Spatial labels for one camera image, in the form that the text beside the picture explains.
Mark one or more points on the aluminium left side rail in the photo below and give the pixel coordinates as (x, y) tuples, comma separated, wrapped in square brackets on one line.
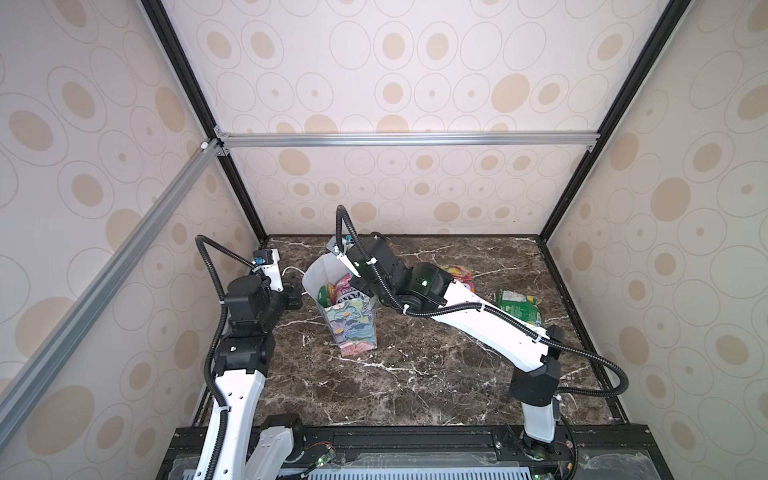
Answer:
[(39, 372)]

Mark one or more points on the yellow green Fox's candy packet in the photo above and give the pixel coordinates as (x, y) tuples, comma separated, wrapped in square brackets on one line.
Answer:
[(326, 296)]

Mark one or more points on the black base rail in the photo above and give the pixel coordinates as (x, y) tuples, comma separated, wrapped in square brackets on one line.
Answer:
[(624, 451)]

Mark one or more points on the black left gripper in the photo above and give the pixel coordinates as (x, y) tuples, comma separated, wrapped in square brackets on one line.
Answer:
[(290, 286)]

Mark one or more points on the colourful painted paper bag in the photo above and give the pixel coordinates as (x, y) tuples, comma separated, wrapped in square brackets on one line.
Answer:
[(352, 322)]

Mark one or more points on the black vertical frame post right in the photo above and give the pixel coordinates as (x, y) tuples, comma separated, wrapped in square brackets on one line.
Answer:
[(648, 57)]

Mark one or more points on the black vertical frame post left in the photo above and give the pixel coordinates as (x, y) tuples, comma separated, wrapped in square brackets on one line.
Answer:
[(160, 22)]

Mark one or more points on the pink Fox's candy packet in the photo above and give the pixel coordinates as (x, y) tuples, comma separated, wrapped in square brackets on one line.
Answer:
[(342, 288)]

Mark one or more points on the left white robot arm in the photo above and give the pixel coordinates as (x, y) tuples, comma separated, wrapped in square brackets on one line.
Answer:
[(236, 372)]

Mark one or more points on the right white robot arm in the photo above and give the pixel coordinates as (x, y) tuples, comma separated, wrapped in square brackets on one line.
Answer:
[(426, 290)]

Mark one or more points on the black vertical frame post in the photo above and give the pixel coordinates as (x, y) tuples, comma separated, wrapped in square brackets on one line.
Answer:
[(160, 22), (648, 57)]

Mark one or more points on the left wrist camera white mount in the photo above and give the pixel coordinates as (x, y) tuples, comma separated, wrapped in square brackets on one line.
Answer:
[(266, 262)]

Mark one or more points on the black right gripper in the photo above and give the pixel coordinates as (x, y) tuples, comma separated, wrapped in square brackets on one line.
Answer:
[(354, 281)]

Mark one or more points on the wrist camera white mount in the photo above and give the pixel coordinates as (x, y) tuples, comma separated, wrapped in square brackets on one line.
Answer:
[(339, 248), (266, 262)]

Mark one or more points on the orange red Fox's candy packet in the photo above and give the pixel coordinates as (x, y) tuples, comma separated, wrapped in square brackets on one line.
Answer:
[(462, 275)]

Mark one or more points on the aluminium horizontal back rail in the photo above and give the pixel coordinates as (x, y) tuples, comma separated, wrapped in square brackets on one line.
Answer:
[(410, 139)]

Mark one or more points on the green snack packet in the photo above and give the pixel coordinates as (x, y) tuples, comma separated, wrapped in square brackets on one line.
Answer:
[(522, 307)]

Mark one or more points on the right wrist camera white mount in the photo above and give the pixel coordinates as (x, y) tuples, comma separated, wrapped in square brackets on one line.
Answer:
[(339, 248)]

